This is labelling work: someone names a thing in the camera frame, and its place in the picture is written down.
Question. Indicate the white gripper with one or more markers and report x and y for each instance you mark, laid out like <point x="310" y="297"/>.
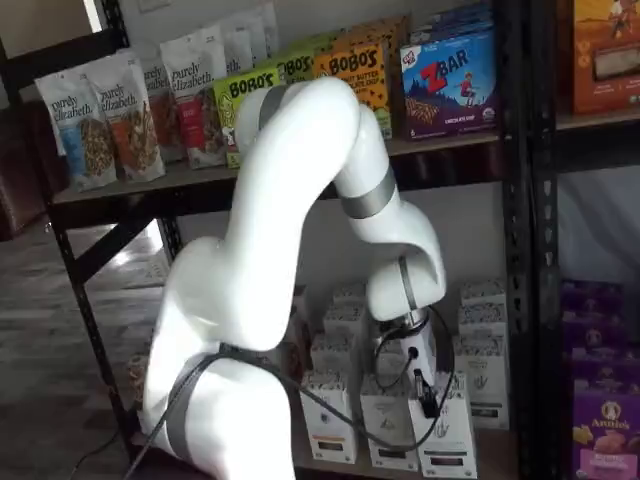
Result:
<point x="424" y="362"/>

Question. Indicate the white box green strip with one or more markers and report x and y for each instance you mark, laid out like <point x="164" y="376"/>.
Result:
<point x="445" y="450"/>
<point x="487" y="390"/>
<point x="482" y="320"/>
<point x="482" y="292"/>

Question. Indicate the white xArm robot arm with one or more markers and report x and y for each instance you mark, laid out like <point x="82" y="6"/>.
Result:
<point x="260" y="250"/>

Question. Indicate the white box pink strip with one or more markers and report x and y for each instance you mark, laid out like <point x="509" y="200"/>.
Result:
<point x="385" y="415"/>

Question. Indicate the white box orange strip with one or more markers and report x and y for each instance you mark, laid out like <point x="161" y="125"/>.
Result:
<point x="346" y="320"/>
<point x="334" y="352"/>
<point x="327" y="435"/>
<point x="350" y="294"/>

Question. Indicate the purple Annie's box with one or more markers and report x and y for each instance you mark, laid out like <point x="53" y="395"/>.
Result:
<point x="607" y="435"/>
<point x="592" y="315"/>
<point x="605" y="365"/>

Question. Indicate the black metal shelf rack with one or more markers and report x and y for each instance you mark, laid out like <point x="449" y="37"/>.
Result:
<point x="450" y="167"/>
<point x="542" y="250"/>

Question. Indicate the small brown snack box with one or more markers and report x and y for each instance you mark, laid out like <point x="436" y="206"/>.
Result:
<point x="136" y="372"/>

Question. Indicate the blue Z Bar box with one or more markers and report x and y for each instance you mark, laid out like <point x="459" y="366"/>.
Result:
<point x="450" y="85"/>
<point x="450" y="22"/>

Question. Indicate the orange Bobo's box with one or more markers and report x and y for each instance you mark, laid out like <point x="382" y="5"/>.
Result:
<point x="360" y="65"/>
<point x="385" y="32"/>

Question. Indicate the green Bobo's box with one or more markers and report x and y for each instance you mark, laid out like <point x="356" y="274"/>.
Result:
<point x="230" y="115"/>
<point x="297" y="67"/>

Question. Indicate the orange snack box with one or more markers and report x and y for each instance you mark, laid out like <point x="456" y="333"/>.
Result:
<point x="607" y="55"/>

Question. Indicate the Purely Elizabeth granola bag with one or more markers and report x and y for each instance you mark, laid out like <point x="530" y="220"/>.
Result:
<point x="160" y="100"/>
<point x="237" y="45"/>
<point x="265" y="30"/>

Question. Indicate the Purely Elizabeth bag orange label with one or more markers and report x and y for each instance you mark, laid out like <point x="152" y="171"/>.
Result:
<point x="132" y="125"/>

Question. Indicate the Purely Elizabeth bag blue label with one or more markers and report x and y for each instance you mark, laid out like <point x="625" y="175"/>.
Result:
<point x="75" y="130"/>

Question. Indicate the dark brown furniture piece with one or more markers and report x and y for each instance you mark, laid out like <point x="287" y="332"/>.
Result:
<point x="25" y="165"/>

